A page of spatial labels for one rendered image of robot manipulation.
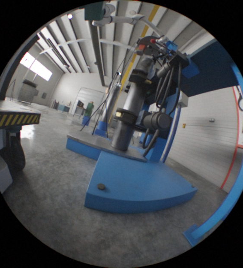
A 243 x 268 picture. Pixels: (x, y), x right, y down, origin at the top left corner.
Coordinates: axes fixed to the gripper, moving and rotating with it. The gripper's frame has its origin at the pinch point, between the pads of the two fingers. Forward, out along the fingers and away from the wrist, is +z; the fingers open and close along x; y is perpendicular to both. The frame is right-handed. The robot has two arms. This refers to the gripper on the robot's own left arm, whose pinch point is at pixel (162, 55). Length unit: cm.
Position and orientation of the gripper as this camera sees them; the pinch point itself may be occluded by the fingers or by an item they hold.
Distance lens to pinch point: 134.9
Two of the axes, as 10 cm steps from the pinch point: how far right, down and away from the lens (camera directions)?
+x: 8.0, 2.4, 5.5
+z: -3.3, 9.4, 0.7
